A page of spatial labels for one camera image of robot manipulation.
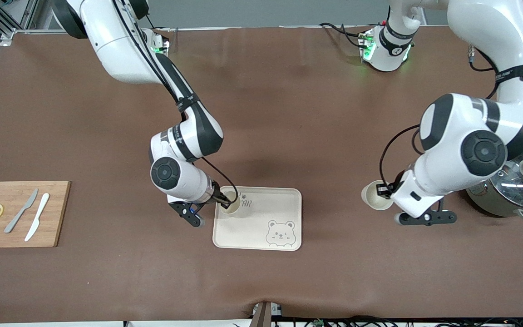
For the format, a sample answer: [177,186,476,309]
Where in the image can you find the black base cable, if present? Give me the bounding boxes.
[320,22,371,48]

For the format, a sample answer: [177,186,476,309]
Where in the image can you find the bamboo cutting board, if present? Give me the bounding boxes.
[0,181,71,248]

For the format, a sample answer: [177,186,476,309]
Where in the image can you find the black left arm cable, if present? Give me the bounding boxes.
[379,43,500,188]

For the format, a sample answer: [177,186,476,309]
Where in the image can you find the white plastic cup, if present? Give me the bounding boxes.
[361,180,395,211]
[218,191,242,215]

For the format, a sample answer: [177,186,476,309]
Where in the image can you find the grey plastic knife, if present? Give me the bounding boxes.
[4,188,39,234]

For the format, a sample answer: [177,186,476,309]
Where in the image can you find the cream tray with bear print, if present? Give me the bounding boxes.
[212,186,302,252]

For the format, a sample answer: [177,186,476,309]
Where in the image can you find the white plastic knife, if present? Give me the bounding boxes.
[25,193,50,242]

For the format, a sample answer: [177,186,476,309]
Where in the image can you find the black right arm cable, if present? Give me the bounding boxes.
[112,0,228,200]

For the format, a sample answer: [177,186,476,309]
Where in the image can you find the camera mount clamp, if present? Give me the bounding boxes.
[250,301,285,327]

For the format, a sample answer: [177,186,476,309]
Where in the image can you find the grey-green electric cooking pot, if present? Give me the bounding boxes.
[466,145,523,222]

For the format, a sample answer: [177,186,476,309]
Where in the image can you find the aluminium frame profile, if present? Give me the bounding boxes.
[0,0,39,41]

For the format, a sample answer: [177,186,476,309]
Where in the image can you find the brown table mat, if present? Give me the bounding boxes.
[0,25,523,324]

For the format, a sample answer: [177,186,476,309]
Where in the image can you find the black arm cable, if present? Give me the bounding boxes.
[112,0,228,200]
[379,43,500,188]

